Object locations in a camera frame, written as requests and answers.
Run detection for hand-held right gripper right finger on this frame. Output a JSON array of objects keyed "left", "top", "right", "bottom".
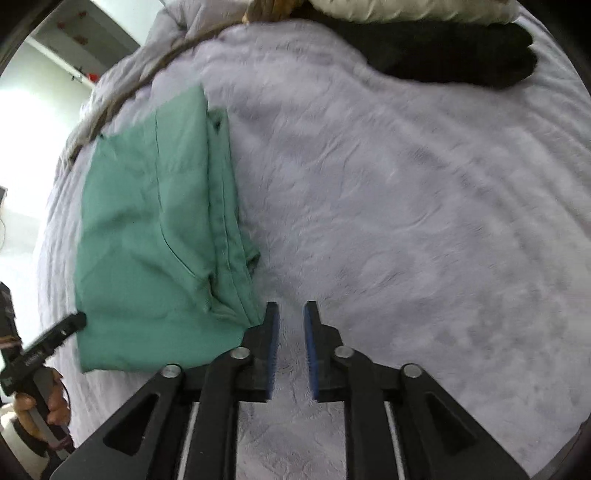
[{"left": 303, "top": 301, "right": 532, "bottom": 480}]

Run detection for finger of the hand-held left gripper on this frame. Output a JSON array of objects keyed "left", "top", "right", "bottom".
[{"left": 21, "top": 311, "right": 88, "bottom": 357}]

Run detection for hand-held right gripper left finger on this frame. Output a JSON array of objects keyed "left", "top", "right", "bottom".
[{"left": 48, "top": 301, "right": 281, "bottom": 480}]

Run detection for green pants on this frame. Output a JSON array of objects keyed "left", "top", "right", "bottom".
[{"left": 74, "top": 85, "right": 269, "bottom": 374}]

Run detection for person's left forearm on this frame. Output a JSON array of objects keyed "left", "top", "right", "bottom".
[{"left": 0, "top": 406, "right": 49, "bottom": 480}]

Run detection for lavender fleece blanket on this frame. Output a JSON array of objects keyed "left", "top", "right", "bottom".
[{"left": 34, "top": 0, "right": 591, "bottom": 480}]

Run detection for black garment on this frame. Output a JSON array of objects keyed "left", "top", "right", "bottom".
[{"left": 286, "top": 4, "right": 539, "bottom": 91}]

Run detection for brown knit cloth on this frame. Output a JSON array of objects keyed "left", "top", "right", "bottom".
[{"left": 242, "top": 0, "right": 308, "bottom": 25}]

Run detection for cream quilted jacket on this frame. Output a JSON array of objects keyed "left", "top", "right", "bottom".
[{"left": 307, "top": 0, "right": 521, "bottom": 25}]

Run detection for brown braided cord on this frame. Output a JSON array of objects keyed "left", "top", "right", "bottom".
[{"left": 67, "top": 21, "right": 246, "bottom": 165}]

